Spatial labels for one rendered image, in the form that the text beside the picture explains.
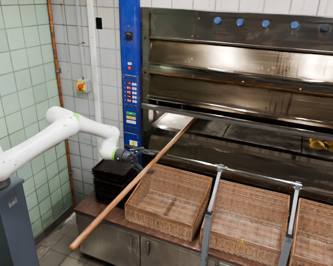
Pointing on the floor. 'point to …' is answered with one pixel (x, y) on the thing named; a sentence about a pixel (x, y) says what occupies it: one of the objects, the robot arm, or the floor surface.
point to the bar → (214, 198)
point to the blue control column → (129, 52)
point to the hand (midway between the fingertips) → (151, 163)
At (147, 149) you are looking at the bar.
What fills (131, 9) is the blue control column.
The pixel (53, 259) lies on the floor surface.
